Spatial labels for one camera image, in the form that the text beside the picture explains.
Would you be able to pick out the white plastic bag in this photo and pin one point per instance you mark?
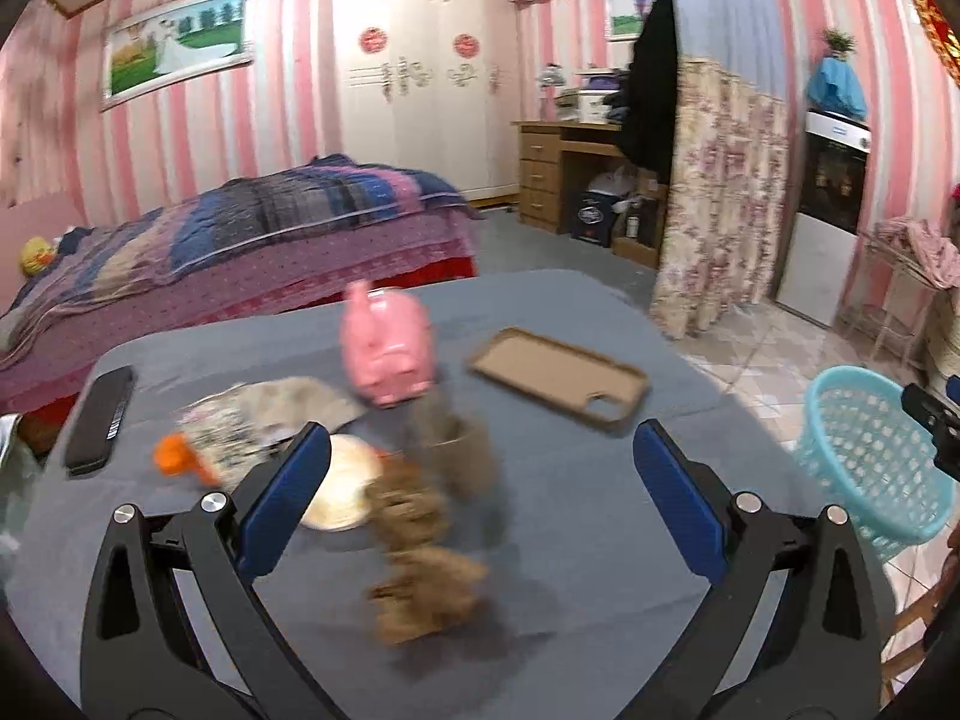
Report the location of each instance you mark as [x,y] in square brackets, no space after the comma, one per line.
[611,184]

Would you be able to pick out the white printer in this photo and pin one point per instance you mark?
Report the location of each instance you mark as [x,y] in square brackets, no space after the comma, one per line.
[589,105]

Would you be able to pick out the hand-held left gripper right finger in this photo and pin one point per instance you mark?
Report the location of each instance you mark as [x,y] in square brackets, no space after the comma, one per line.
[679,495]

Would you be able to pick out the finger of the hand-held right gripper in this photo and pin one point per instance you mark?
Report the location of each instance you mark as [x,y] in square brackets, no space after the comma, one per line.
[922,405]

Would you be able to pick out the small green plant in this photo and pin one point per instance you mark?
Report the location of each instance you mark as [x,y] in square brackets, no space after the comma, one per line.
[838,43]

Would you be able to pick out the red gold wall ornament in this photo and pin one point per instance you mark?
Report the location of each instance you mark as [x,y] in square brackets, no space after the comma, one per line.
[941,30]

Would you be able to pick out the clear plastic bag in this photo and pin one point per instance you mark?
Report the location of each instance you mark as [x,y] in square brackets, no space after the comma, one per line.
[19,487]

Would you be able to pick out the pink headboard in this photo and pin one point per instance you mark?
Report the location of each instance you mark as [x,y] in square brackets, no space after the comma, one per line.
[37,217]

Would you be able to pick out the pink piggy bank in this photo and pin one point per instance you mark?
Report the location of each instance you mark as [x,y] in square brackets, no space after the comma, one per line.
[386,345]

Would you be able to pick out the large framed wedding picture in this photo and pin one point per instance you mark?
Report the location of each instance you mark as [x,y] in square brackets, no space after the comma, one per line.
[176,45]

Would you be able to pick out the pink cloth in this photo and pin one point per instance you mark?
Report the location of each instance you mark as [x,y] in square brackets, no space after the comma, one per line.
[919,247]

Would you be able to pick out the black coat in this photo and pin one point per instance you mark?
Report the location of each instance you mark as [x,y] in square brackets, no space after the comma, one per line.
[651,90]

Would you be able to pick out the brown paper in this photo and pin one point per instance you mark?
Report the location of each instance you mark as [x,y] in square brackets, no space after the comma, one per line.
[409,502]

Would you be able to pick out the printed paper snack wrapper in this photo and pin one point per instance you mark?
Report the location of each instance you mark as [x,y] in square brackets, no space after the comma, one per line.
[255,412]

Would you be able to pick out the floral curtain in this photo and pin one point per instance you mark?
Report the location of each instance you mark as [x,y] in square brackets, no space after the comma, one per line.
[720,202]

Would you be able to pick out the blue cloth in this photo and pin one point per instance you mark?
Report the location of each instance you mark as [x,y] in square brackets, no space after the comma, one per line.
[836,90]

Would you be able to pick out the dark blue box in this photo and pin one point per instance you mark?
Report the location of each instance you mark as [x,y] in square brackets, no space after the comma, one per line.
[592,217]

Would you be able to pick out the yellow plush toy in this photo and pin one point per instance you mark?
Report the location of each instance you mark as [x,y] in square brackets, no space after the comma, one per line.
[36,255]

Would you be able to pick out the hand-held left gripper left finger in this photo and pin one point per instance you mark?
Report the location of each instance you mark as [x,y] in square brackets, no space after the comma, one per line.
[289,495]

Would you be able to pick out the dark folded clothes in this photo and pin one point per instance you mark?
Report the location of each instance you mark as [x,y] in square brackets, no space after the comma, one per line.
[619,109]

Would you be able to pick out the small bottle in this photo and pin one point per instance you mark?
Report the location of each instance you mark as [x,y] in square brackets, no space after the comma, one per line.
[634,221]

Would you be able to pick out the bed with purple sheet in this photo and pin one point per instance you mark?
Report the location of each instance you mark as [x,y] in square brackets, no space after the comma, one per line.
[337,262]

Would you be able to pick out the black and white cabinet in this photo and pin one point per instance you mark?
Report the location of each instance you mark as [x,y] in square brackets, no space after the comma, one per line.
[821,202]

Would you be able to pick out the woven straw basket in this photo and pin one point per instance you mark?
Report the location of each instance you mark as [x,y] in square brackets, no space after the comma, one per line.
[945,337]

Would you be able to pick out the teal plastic basket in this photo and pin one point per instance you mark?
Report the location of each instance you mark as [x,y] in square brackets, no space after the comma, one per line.
[862,465]

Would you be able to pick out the small orange peel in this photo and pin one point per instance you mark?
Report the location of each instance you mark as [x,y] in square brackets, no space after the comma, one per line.
[174,456]

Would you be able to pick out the black phone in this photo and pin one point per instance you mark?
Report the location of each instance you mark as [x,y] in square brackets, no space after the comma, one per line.
[97,420]

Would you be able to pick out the metal rack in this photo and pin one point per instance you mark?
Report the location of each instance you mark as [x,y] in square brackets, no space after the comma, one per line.
[885,315]

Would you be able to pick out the brown plush toy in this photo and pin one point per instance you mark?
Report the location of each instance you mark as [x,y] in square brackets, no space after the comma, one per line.
[427,592]

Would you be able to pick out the small framed picture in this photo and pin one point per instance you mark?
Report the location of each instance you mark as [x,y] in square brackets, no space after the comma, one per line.
[622,11]

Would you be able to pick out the white wardrobe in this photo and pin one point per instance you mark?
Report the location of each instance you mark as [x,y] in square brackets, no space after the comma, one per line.
[427,75]

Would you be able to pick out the brown phone case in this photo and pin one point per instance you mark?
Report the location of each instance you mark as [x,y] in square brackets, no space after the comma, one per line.
[525,367]

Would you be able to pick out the wooden stool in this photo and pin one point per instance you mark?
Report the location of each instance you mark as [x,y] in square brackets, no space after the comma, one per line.
[911,630]

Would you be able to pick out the striped patchwork blanket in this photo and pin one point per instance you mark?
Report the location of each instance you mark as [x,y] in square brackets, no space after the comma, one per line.
[262,210]

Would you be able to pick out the cream round plastic lid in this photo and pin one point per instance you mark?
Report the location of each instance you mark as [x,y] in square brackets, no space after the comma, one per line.
[337,487]

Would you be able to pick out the wooden desk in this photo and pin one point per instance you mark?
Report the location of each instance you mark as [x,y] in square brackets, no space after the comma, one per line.
[544,165]

